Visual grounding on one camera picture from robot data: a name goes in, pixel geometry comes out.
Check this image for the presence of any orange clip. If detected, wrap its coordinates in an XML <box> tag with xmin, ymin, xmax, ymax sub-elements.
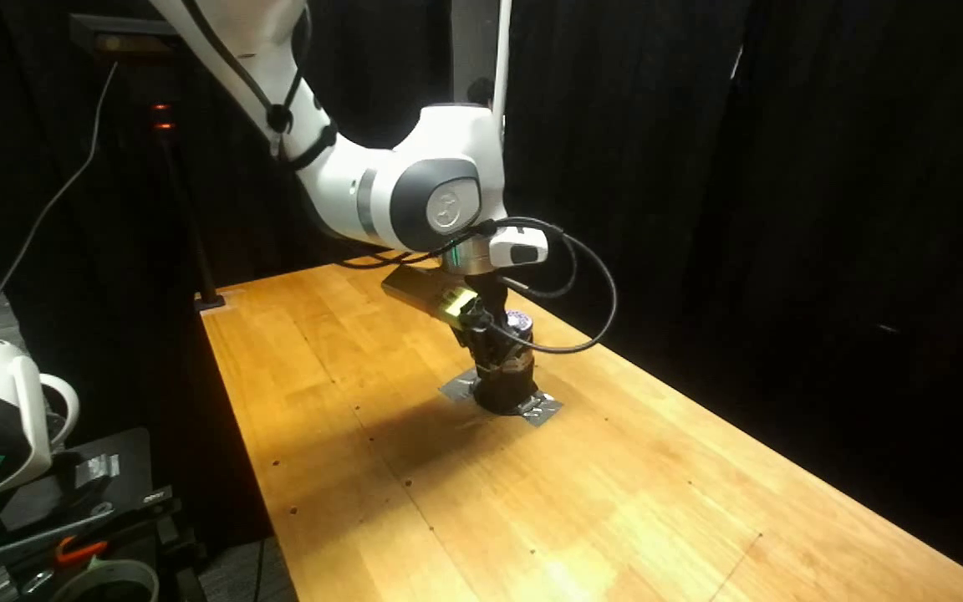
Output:
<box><xmin>49</xmin><ymin>534</ymin><xmax>115</xmax><ymax>571</ymax></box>

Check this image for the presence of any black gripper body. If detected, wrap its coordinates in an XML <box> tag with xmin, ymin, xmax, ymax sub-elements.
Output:
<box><xmin>379</xmin><ymin>258</ymin><xmax>513</xmax><ymax>329</ymax></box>

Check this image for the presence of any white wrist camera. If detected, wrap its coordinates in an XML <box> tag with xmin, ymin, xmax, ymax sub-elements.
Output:
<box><xmin>484</xmin><ymin>224</ymin><xmax>552</xmax><ymax>270</ymax></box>

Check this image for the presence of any black equipment box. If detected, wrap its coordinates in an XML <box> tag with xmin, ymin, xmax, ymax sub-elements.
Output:
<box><xmin>0</xmin><ymin>425</ymin><xmax>209</xmax><ymax>602</ymax></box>

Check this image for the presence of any black tripod stand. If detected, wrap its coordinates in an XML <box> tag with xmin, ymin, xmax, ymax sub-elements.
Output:
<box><xmin>149</xmin><ymin>53</ymin><xmax>227</xmax><ymax>310</ymax></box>

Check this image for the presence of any white vertical pole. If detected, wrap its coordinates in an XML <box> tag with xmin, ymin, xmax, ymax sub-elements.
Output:
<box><xmin>484</xmin><ymin>0</ymin><xmax>518</xmax><ymax>113</ymax></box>

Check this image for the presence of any grey tape piece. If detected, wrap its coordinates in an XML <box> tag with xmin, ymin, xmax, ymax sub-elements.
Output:
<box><xmin>515</xmin><ymin>393</ymin><xmax>566</xmax><ymax>427</ymax></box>
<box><xmin>438</xmin><ymin>368</ymin><xmax>484</xmax><ymax>406</ymax></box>

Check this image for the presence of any dark bottle with orange label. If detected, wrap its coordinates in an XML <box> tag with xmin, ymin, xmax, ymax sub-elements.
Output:
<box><xmin>473</xmin><ymin>310</ymin><xmax>543</xmax><ymax>418</ymax></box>

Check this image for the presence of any white thin cable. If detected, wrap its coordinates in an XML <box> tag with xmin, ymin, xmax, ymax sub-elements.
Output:
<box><xmin>0</xmin><ymin>56</ymin><xmax>125</xmax><ymax>341</ymax></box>

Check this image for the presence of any black camera cable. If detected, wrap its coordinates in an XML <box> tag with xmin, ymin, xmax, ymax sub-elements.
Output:
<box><xmin>338</xmin><ymin>214</ymin><xmax>622</xmax><ymax>359</ymax></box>

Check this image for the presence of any black curtain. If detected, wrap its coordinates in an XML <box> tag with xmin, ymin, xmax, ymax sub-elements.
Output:
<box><xmin>502</xmin><ymin>0</ymin><xmax>963</xmax><ymax>563</ymax></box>

